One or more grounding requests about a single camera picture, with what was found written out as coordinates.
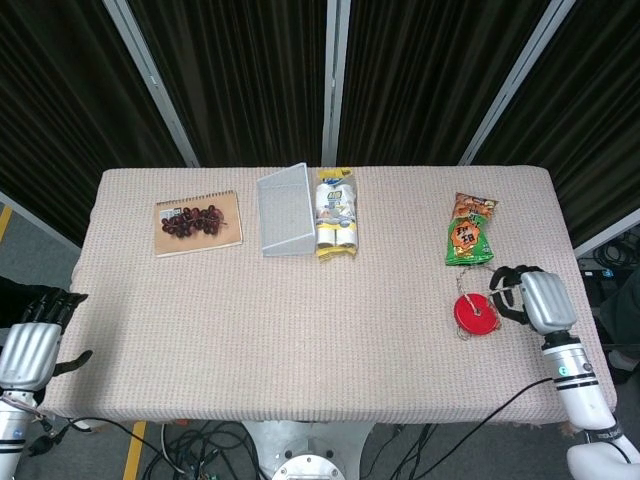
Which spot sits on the brown spiral notebook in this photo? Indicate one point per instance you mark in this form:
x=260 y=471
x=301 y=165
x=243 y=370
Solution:
x=198 y=222

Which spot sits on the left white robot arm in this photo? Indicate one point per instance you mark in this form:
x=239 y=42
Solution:
x=11 y=430

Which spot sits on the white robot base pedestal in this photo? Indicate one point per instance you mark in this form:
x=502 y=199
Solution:
x=305 y=450

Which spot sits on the red disc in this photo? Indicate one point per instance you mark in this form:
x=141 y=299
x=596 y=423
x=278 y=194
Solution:
x=475 y=314

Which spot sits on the yellow floor tape strip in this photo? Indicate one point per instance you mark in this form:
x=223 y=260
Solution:
x=134 y=450
x=4 y=220

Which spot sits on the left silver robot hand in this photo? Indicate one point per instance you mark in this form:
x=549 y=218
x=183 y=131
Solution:
x=27 y=345

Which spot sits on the dark red grape bunch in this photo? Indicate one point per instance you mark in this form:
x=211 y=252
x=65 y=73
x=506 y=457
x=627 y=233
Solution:
x=192 y=220

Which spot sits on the beige woven tablecloth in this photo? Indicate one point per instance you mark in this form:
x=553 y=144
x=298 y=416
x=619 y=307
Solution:
x=280 y=320

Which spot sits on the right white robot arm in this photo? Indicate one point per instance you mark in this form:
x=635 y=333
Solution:
x=585 y=395

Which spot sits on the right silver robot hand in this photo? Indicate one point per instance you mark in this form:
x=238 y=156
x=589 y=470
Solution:
x=542 y=300

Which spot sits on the green orange snack bag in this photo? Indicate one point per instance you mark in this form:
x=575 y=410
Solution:
x=470 y=232

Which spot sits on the grey metal curtain frame post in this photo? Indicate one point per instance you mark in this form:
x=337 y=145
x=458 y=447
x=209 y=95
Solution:
x=150 y=82
x=517 y=82
x=334 y=80

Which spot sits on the yellow white wrapped roll pack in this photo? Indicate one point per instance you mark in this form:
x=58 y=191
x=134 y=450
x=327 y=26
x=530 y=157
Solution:
x=336 y=215

